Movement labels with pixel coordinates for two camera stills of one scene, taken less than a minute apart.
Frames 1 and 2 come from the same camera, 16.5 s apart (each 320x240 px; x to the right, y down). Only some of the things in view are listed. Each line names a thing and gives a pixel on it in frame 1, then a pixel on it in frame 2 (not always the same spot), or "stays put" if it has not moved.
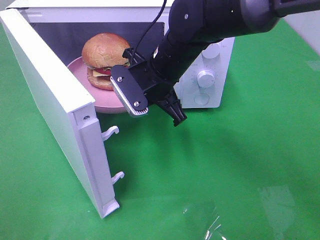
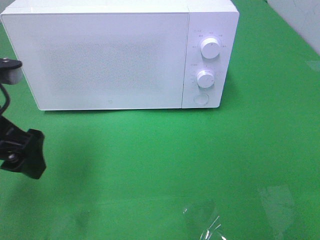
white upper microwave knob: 211,51 stays put
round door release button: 201,99 stays put
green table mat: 249,170 stays put
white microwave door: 70,109 to 95,61
